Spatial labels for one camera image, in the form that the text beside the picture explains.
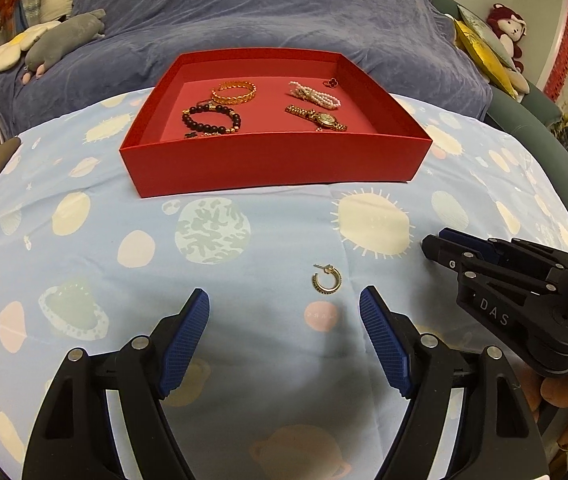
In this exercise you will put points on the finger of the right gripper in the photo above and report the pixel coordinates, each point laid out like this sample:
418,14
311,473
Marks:
483,280
516,254

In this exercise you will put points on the red curtain tie bow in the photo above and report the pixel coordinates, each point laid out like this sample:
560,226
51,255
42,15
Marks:
7,9

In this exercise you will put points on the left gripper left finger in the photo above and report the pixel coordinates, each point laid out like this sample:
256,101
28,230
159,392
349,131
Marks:
72,436

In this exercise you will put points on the gold hoop earring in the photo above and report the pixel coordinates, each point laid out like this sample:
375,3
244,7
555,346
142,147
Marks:
327,280

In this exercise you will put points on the red monkey plush toy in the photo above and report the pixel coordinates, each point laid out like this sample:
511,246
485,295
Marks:
510,28

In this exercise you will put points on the gold wrist watch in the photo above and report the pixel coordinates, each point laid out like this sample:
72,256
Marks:
321,119

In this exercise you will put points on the right hand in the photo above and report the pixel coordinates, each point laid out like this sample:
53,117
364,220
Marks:
555,392

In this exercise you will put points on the white flower plush cushion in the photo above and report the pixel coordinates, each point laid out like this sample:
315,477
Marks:
11,51

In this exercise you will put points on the green bed frame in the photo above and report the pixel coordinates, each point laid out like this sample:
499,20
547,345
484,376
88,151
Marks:
527,122

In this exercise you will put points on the red jewelry tray box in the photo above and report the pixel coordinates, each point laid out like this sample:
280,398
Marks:
163,156

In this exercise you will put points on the gold cushion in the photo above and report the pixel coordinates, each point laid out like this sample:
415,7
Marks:
484,58

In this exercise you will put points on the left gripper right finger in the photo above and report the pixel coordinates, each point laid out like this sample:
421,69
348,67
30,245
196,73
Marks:
497,437

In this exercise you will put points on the grey silver cushion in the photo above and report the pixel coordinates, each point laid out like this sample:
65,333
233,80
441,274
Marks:
484,31

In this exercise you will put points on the grey plush toy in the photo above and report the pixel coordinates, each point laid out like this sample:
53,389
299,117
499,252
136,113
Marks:
51,46

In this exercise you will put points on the planet print light-blue cloth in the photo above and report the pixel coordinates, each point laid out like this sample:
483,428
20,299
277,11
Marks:
284,383

